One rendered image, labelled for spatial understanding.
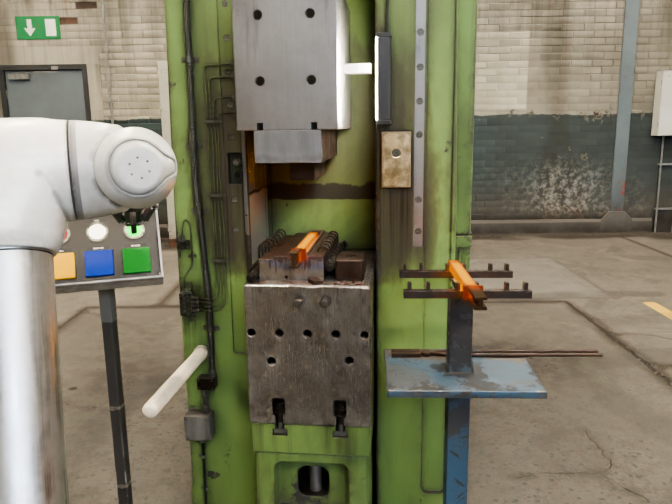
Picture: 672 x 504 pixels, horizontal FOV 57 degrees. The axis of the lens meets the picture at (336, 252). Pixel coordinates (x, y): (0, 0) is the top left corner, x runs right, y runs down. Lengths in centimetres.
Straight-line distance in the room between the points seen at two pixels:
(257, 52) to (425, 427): 132
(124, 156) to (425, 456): 169
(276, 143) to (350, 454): 98
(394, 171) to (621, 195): 675
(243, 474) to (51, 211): 167
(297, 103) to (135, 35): 640
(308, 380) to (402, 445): 47
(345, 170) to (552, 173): 605
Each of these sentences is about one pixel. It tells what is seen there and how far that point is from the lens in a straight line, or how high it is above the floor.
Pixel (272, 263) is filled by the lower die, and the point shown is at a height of 97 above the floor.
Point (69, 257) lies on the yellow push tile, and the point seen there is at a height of 103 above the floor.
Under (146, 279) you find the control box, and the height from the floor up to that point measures 95.
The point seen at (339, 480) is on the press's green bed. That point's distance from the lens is 213.
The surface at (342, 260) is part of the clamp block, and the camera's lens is 186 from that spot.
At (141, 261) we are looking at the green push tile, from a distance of 185.
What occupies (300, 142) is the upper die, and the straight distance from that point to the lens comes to 184.
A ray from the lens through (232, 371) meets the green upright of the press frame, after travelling 220.
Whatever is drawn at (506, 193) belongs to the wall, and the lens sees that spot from 806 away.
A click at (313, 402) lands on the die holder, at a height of 54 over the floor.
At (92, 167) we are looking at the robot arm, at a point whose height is 133.
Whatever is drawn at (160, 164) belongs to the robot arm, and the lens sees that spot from 81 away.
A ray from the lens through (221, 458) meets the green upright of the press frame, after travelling 235.
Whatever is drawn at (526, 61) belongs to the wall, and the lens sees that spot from 809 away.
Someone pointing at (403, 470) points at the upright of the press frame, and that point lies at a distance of 227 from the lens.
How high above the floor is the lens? 138
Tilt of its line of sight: 12 degrees down
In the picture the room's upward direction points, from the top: 1 degrees counter-clockwise
